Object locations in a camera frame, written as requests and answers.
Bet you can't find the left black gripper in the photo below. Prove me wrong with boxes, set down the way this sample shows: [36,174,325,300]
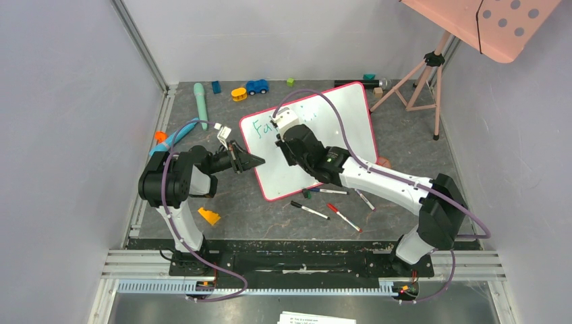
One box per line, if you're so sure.
[207,140,265,174]

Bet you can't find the pink framed whiteboard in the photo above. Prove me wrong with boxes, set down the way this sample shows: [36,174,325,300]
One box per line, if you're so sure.
[239,82,378,202]

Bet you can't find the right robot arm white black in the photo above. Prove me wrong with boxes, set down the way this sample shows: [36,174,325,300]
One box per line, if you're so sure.
[276,124,467,275]

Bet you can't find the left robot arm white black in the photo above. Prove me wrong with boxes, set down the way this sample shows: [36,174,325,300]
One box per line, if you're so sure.
[138,140,265,275]

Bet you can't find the blue whiteboard marker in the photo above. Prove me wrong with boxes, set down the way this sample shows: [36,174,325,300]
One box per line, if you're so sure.
[308,188,348,195]

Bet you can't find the black whiteboard marker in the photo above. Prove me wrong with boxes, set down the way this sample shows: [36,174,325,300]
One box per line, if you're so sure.
[290,200,331,220]

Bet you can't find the red whiteboard marker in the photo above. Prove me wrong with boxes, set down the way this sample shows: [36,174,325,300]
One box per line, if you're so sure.
[326,203,362,233]

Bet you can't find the purple whiteboard marker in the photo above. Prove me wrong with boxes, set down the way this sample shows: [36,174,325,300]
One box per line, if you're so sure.
[354,189,376,211]

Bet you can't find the yellow oval toy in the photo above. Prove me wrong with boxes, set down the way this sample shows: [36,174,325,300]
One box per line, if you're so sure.
[231,87,248,102]

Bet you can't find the yellow plastic wedge block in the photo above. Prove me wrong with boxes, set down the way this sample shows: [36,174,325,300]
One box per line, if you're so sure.
[198,207,221,226]

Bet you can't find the blue toy tube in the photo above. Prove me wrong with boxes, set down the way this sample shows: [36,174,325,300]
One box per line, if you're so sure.
[148,118,198,157]

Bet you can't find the blue toy car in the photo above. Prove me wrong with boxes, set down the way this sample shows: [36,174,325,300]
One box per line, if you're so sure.
[246,79,269,95]

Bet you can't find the dark blue block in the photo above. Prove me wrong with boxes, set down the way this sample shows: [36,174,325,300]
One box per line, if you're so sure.
[211,81,222,95]

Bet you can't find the mint green toy tube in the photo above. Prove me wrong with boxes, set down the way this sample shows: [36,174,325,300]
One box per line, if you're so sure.
[193,82,208,121]

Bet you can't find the orange toy piece left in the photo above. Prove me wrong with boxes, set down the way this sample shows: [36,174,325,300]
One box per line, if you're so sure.
[154,131,168,143]

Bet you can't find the orange semicircle toy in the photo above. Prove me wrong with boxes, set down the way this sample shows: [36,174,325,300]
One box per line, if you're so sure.
[376,157,391,169]

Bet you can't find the wooden cube block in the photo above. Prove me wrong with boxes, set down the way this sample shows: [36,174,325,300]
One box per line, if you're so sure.
[372,87,384,99]

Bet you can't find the white paper sheet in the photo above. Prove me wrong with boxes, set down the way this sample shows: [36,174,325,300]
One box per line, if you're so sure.
[277,311,357,324]

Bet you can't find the pink tripod stand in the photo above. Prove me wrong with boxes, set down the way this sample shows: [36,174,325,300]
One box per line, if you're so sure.
[370,30,451,140]

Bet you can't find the pink perforated board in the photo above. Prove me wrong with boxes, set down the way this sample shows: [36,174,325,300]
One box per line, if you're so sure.
[403,0,561,63]

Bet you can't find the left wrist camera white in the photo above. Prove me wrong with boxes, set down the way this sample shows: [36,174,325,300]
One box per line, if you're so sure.
[214,123,232,149]

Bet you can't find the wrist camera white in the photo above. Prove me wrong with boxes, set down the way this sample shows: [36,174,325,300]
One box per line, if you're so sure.
[214,123,232,149]
[270,107,300,138]

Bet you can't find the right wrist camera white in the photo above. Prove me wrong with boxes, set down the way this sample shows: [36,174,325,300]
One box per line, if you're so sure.
[270,107,300,138]

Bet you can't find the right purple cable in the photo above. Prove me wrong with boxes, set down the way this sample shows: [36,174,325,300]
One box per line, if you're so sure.
[271,88,492,306]

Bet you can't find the purple cable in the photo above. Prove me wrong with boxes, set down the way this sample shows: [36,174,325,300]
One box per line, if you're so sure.
[160,119,249,304]
[271,88,492,306]

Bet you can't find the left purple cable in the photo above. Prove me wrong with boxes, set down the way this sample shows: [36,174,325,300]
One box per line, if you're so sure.
[160,119,249,304]

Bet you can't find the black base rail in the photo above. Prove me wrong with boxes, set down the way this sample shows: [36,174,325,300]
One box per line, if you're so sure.
[167,238,481,280]

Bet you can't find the white cable duct strip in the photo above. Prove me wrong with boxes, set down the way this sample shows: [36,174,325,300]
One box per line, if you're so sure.
[116,277,397,297]

